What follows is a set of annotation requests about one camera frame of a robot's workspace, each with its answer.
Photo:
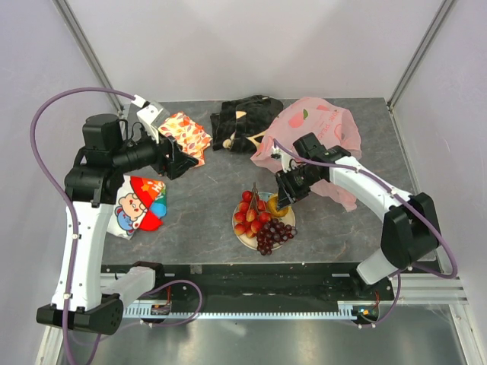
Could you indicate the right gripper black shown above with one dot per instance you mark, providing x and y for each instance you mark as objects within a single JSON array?
[{"x": 286, "y": 198}]

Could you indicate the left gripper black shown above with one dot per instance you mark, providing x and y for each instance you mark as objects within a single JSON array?
[{"x": 176, "y": 163}]

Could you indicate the yellow fake lemon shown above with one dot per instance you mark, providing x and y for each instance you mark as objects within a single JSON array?
[{"x": 273, "y": 209}]

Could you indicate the beige blue ceramic plate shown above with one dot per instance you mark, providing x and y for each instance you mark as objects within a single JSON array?
[{"x": 288, "y": 219}]

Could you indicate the purple fake grape bunch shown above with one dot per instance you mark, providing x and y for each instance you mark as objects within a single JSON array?
[{"x": 273, "y": 235}]

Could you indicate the red fake lychee bunch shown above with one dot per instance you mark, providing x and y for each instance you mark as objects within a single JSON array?
[{"x": 251, "y": 213}]

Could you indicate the pink plastic bag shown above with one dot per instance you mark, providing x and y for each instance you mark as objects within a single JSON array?
[{"x": 314, "y": 129}]

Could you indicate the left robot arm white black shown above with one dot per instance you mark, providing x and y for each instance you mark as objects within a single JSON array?
[{"x": 91, "y": 186}]

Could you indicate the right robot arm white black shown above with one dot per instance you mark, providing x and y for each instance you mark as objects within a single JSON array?
[{"x": 410, "y": 227}]

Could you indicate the orange floral cloth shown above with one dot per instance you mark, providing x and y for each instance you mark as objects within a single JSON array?
[{"x": 190, "y": 136}]

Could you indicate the colourful cartoon cloth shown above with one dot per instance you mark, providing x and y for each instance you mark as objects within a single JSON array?
[{"x": 141, "y": 205}]

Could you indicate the black beige plush cloth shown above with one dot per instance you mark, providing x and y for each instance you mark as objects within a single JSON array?
[{"x": 240, "y": 125}]

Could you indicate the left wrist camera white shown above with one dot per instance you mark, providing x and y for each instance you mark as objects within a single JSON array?
[{"x": 151, "y": 115}]

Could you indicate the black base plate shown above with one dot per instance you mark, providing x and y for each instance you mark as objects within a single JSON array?
[{"x": 329, "y": 282}]

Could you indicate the grey slotted cable duct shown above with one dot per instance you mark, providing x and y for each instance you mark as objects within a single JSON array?
[{"x": 146, "y": 311}]

